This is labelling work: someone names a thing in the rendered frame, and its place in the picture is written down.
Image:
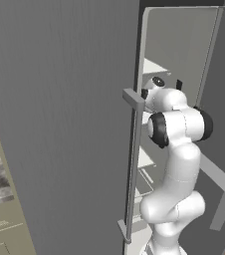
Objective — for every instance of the beige cupboard run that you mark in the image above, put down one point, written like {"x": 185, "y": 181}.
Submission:
{"x": 5, "y": 225}

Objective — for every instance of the grey fridge door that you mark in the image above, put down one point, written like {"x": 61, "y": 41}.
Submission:
{"x": 222, "y": 99}

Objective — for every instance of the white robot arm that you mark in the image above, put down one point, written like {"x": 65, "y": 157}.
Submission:
{"x": 180, "y": 172}

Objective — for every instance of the white fridge shelf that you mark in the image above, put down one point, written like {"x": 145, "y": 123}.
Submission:
{"x": 146, "y": 159}
{"x": 152, "y": 66}

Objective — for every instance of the large grey freezer door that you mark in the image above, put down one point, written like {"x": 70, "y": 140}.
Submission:
{"x": 68, "y": 116}

